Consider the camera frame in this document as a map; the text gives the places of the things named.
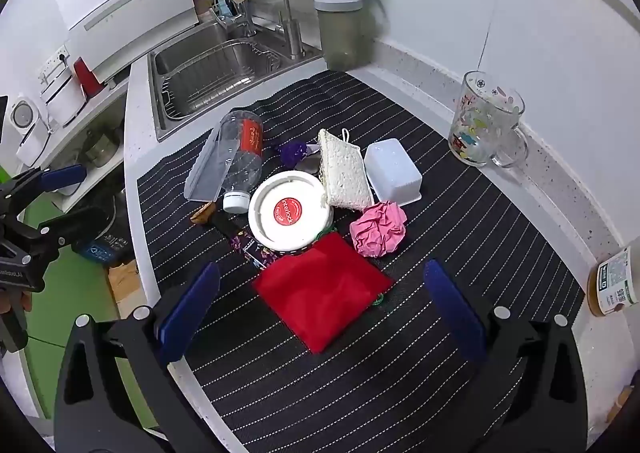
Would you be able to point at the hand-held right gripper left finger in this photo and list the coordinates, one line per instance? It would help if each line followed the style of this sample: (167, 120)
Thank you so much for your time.
(190, 313)

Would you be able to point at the person's left hand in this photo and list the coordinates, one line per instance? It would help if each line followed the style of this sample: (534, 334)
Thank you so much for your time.
(22, 302)

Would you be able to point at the white dishwasher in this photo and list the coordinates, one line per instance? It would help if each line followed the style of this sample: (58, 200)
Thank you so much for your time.
(125, 3)

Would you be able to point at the gray shaker bottle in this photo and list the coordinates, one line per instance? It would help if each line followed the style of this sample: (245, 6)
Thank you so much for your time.
(342, 28)

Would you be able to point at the gray round pad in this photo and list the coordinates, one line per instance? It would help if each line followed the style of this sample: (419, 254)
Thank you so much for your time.
(307, 166)

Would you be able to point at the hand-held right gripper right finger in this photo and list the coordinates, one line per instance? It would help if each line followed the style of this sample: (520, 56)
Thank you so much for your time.
(454, 309)

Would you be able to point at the red cloth pouch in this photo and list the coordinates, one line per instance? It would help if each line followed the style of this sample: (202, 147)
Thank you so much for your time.
(320, 290)

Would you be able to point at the pink paper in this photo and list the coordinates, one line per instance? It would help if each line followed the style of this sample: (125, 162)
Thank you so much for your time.
(377, 228)

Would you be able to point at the clear plastic bottle red label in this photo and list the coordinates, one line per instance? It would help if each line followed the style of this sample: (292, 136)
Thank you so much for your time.
(243, 153)

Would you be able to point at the printed glass mug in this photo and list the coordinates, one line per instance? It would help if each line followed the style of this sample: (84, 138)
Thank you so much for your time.
(480, 123)

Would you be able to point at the purple wrapper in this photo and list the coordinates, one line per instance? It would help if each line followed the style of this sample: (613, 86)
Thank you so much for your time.
(292, 153)

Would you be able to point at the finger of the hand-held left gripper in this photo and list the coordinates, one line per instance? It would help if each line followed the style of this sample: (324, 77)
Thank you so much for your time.
(75, 225)
(65, 176)

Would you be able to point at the pale blue hanging holder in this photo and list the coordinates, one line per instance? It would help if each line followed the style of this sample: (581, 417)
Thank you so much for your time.
(225, 8)

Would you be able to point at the red cup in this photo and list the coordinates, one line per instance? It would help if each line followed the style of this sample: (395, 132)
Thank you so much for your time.
(87, 75)

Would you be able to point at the labelled glass jar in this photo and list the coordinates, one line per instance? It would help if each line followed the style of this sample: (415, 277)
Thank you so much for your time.
(612, 283)

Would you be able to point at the white plastic box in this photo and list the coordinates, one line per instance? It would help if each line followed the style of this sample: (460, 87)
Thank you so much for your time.
(392, 170)

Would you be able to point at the brown wooden piece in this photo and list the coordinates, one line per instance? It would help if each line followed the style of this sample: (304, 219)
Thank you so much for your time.
(202, 214)

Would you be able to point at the white device with round dial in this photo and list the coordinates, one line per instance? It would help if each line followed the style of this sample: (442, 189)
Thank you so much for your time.
(26, 130)

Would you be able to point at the clear plastic tray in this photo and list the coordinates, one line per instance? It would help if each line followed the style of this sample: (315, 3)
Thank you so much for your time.
(205, 173)

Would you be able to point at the white shelf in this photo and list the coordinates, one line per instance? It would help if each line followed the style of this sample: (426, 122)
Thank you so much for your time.
(75, 133)

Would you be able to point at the stainless steel sink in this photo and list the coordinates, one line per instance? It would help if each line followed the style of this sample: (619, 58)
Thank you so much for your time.
(200, 58)

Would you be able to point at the black white-striped mat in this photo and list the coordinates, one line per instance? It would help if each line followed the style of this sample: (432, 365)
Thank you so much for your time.
(450, 213)

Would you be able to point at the wall power outlet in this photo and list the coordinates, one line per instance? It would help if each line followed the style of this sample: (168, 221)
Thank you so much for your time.
(57, 59)

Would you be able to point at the cardboard box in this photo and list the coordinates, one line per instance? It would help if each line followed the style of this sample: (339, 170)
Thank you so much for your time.
(124, 283)

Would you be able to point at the white countertop appliance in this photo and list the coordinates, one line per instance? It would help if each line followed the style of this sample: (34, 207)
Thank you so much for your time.
(62, 93)

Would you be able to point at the metal pot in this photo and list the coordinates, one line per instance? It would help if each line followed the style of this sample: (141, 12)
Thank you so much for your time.
(97, 148)

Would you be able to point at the white round lid red label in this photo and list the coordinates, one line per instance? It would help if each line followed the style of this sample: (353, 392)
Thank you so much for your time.
(287, 213)

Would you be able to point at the beige loofah sponge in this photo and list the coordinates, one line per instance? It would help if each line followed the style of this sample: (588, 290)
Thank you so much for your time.
(342, 173)

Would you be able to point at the black trash bin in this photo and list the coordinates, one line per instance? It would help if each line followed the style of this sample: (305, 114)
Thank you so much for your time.
(120, 228)

